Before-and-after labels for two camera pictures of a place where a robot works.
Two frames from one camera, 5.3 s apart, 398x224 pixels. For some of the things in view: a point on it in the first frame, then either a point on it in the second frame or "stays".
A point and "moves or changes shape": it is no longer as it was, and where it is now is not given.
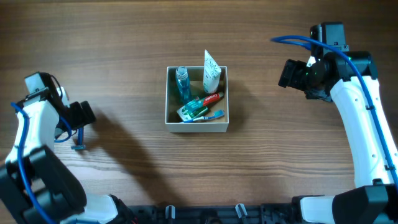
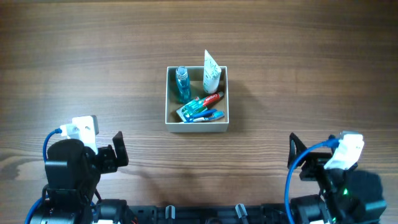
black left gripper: x=81 y=119 → x=112 y=162
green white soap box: x=191 y=110 stays
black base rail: x=278 y=214 stays
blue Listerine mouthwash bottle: x=183 y=84 stays
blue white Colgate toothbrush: x=216 y=114 stays
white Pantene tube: x=212 y=74 stays
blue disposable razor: x=80 y=145 moves or changes shape
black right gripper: x=291 y=77 → x=296 y=149
